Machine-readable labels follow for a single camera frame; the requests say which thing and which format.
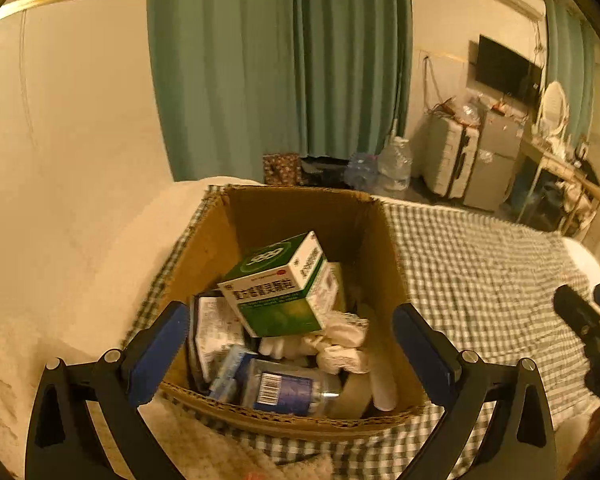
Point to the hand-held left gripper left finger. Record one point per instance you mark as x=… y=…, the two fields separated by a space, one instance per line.
x=160 y=355

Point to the black floor bag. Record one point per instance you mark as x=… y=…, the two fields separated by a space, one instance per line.
x=325 y=170

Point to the grey mini fridge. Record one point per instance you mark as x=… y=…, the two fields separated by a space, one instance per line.
x=492 y=165

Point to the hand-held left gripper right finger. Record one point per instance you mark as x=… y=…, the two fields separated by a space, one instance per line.
x=420 y=355

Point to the white fluffy blanket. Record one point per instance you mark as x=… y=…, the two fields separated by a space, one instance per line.
x=55 y=310

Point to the pile of clothes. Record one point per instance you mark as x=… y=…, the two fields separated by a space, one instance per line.
x=577 y=195

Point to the pack of small water bottles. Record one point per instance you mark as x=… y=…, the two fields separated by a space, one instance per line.
x=362 y=170

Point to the green curtain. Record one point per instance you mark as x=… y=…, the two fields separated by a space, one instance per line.
x=567 y=60
x=280 y=60

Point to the white suitcase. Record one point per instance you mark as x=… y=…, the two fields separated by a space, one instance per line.
x=447 y=155

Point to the white dressing table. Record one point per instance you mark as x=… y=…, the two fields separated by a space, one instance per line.
x=545 y=160

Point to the brown cardboard box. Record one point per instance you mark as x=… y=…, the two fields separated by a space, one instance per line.
x=210 y=240

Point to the white oval mirror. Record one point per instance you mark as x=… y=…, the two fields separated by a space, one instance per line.
x=552 y=107

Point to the green white medicine box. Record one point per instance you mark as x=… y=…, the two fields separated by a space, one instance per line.
x=275 y=285

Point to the large clear water bottle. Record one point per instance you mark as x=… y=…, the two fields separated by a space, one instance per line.
x=395 y=165

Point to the patterned gift bag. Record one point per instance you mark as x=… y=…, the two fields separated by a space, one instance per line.
x=281 y=169

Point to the light blue small box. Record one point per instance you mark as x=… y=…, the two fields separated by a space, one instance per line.
x=232 y=370

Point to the grey checked bed sheet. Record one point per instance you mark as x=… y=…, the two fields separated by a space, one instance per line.
x=480 y=270

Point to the clear plastic jar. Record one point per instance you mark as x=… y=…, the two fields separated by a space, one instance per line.
x=290 y=390

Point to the black wall television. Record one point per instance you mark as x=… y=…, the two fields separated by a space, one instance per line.
x=507 y=70

